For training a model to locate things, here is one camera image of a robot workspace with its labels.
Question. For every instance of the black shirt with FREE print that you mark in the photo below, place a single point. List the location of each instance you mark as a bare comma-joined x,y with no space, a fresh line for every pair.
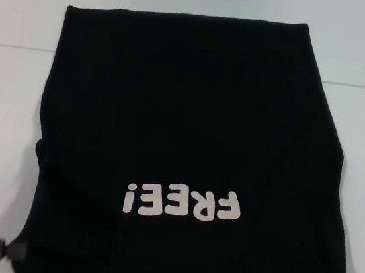
172,108

